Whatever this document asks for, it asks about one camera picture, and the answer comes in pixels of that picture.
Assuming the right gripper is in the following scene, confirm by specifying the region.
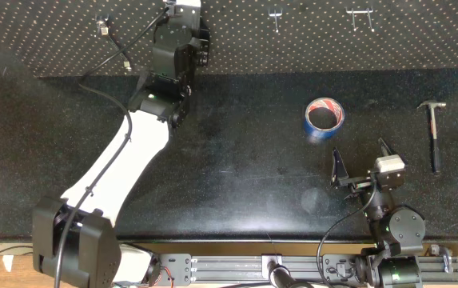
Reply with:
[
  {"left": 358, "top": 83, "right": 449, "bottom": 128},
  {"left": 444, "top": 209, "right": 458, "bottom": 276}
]
[{"left": 329, "top": 137, "right": 408, "bottom": 200}]

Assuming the black pegboard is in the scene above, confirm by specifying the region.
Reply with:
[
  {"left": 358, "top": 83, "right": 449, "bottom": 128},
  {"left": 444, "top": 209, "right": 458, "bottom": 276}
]
[{"left": 0, "top": 0, "right": 458, "bottom": 78}]

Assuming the roll of blue tape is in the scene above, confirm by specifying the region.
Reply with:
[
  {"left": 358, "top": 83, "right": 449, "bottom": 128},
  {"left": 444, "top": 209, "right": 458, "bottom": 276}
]
[{"left": 303, "top": 97, "right": 346, "bottom": 141}]

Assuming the hammer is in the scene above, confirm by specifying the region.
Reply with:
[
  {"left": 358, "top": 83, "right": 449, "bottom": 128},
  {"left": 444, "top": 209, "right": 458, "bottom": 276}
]
[{"left": 416, "top": 99, "right": 448, "bottom": 175}]

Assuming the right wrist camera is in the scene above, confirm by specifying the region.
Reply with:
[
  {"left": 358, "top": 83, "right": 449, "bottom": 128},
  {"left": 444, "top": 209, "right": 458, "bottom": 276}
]
[{"left": 372, "top": 154, "right": 407, "bottom": 174}]

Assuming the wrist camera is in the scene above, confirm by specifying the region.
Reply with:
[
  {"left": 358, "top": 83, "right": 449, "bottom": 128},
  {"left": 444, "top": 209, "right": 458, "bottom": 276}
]
[
  {"left": 372, "top": 154, "right": 407, "bottom": 174},
  {"left": 172, "top": 0, "right": 202, "bottom": 10}
]

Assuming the mounting rail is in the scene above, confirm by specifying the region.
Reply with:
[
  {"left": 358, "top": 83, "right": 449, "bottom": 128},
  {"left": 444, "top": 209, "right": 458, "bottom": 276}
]
[{"left": 146, "top": 242, "right": 458, "bottom": 288}]

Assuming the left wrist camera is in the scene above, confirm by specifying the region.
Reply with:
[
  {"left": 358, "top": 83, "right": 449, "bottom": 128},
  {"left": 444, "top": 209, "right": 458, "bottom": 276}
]
[{"left": 172, "top": 0, "right": 202, "bottom": 10}]

